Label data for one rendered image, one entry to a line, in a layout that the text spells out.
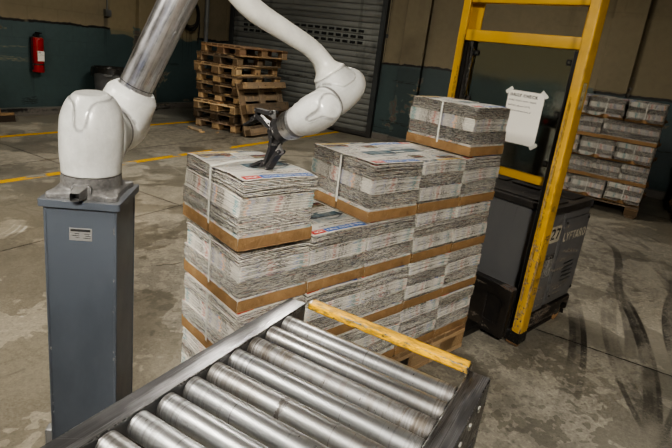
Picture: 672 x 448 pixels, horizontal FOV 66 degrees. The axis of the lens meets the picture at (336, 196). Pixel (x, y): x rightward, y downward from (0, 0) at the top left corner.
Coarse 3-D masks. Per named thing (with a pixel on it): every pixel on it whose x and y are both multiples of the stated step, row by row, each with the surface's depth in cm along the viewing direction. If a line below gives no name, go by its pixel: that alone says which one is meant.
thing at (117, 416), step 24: (288, 312) 133; (240, 336) 119; (264, 336) 124; (192, 360) 108; (216, 360) 110; (168, 384) 100; (120, 408) 93; (144, 408) 94; (72, 432) 86; (96, 432) 87; (120, 432) 90
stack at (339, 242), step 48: (192, 240) 186; (336, 240) 189; (384, 240) 208; (432, 240) 232; (192, 288) 189; (240, 288) 165; (336, 288) 196; (384, 288) 216; (432, 288) 242; (192, 336) 194
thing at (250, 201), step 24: (240, 168) 165; (264, 168) 168; (288, 168) 172; (216, 192) 163; (240, 192) 153; (264, 192) 156; (288, 192) 163; (312, 192) 170; (216, 216) 164; (240, 216) 154; (264, 216) 160; (288, 216) 166
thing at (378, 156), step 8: (320, 144) 217; (328, 144) 219; (336, 144) 222; (344, 144) 224; (352, 144) 227; (360, 144) 229; (368, 144) 232; (344, 152) 207; (352, 152) 209; (360, 152) 211; (368, 152) 213; (376, 152) 215; (384, 152) 218; (392, 152) 220; (368, 160) 196; (376, 160) 199; (384, 160) 201; (392, 160) 203; (400, 160) 205; (408, 160) 207; (416, 160) 210
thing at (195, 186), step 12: (192, 156) 174; (204, 156) 173; (216, 156) 175; (228, 156) 178; (240, 156) 180; (252, 156) 183; (264, 156) 185; (192, 168) 175; (204, 168) 168; (192, 180) 175; (204, 180) 169; (192, 192) 175; (204, 192) 169; (192, 204) 176; (204, 204) 169; (204, 216) 171
